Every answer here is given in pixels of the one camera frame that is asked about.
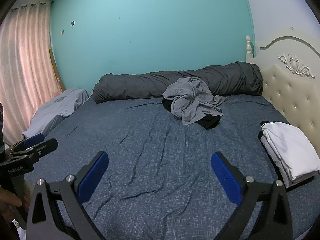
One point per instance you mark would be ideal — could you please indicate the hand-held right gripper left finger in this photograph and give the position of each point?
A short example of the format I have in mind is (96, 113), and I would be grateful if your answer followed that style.
(93, 177)

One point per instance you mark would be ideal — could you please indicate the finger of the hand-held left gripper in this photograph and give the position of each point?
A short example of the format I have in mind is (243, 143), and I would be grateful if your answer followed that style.
(33, 139)
(45, 147)

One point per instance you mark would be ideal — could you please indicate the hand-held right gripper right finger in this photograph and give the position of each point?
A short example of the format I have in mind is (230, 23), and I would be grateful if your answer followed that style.
(225, 177)

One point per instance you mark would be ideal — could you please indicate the grey knit sweater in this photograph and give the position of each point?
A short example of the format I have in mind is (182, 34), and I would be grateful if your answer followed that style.
(190, 110)

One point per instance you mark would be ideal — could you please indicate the person's left hand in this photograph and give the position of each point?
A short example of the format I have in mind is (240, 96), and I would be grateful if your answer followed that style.
(8, 198)

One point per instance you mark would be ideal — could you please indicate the light blue cloth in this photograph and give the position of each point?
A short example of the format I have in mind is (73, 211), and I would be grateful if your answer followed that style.
(55, 110)

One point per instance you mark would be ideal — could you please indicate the black crumpled garment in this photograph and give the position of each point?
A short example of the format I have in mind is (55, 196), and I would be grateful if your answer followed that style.
(208, 122)

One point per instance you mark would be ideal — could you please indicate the bed with blue sheet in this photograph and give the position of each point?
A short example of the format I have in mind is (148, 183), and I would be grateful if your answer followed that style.
(150, 155)

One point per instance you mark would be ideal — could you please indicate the pink curtain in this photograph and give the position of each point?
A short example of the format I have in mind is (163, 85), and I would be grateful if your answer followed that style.
(22, 67)

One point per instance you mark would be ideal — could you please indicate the wooden window trim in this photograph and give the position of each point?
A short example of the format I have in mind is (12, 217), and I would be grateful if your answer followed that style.
(56, 70)

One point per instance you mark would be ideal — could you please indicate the white folded shirt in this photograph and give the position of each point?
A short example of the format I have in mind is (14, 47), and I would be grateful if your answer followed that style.
(292, 145)

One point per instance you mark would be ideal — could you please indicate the light grey folded garment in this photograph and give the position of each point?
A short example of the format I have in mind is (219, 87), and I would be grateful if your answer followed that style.
(300, 177)

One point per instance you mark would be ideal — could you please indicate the dark grey rolled duvet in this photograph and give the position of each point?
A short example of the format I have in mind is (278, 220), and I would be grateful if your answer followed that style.
(140, 85)

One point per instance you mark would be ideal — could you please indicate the cream tufted headboard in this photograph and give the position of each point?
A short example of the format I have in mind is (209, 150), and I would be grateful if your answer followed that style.
(282, 85)

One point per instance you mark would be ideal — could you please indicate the dark curtain rod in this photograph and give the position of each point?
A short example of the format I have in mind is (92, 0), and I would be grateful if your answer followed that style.
(37, 4)

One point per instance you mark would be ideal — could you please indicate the cream bed post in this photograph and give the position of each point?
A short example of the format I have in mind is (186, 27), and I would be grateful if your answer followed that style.
(248, 47)

